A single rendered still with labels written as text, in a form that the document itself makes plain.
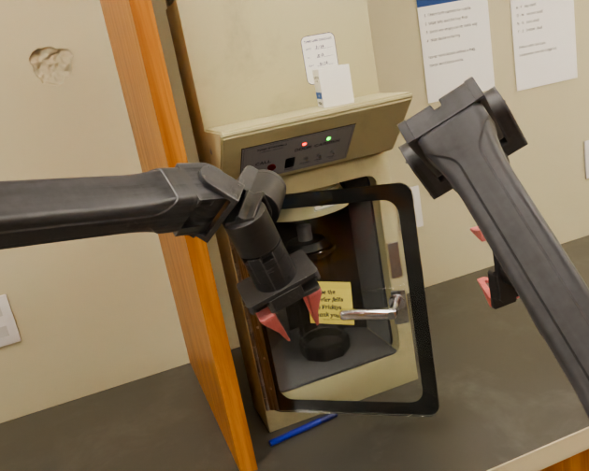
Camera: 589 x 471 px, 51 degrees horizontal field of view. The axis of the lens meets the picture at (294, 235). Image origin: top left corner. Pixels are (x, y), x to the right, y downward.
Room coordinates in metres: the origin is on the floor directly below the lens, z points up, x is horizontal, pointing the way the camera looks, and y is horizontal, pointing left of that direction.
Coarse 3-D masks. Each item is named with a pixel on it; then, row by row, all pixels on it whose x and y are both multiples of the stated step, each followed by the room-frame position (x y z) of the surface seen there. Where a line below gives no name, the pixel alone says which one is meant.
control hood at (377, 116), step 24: (384, 96) 0.99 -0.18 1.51; (408, 96) 0.98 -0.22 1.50; (264, 120) 0.97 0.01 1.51; (288, 120) 0.92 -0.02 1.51; (312, 120) 0.94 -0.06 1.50; (336, 120) 0.96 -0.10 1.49; (360, 120) 0.98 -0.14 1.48; (384, 120) 1.00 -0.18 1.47; (216, 144) 0.93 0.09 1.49; (240, 144) 0.91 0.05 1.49; (360, 144) 1.02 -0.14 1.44; (384, 144) 1.05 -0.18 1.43; (312, 168) 1.03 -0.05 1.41
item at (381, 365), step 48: (336, 192) 0.92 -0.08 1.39; (384, 192) 0.89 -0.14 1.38; (288, 240) 0.95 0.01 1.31; (336, 240) 0.93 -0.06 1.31; (384, 240) 0.90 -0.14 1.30; (384, 288) 0.90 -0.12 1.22; (336, 336) 0.94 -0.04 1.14; (384, 336) 0.91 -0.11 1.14; (288, 384) 0.97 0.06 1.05; (336, 384) 0.94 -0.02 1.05; (384, 384) 0.91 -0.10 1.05; (432, 384) 0.88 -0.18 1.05
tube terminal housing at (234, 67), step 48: (192, 0) 1.01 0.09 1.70; (240, 0) 1.03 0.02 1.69; (288, 0) 1.05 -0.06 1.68; (336, 0) 1.08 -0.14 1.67; (192, 48) 1.00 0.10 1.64; (240, 48) 1.03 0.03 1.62; (288, 48) 1.05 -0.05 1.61; (192, 96) 1.04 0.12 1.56; (240, 96) 1.02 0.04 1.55; (288, 96) 1.05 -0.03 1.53; (288, 192) 1.04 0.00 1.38; (240, 336) 1.08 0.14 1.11
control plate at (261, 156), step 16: (336, 128) 0.97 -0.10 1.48; (352, 128) 0.98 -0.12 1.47; (272, 144) 0.94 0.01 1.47; (288, 144) 0.95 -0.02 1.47; (320, 144) 0.98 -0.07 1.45; (336, 144) 1.00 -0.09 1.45; (256, 160) 0.95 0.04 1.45; (272, 160) 0.97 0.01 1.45; (304, 160) 1.00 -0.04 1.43; (320, 160) 1.01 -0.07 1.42; (336, 160) 1.03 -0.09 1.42
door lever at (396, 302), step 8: (392, 296) 0.89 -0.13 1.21; (400, 296) 0.89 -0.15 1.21; (392, 304) 0.88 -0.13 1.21; (400, 304) 0.89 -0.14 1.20; (344, 312) 0.88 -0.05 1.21; (352, 312) 0.87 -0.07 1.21; (360, 312) 0.87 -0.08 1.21; (368, 312) 0.86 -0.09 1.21; (376, 312) 0.86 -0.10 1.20; (384, 312) 0.85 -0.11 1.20; (392, 312) 0.84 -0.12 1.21; (344, 320) 0.88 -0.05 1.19; (352, 320) 0.87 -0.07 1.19
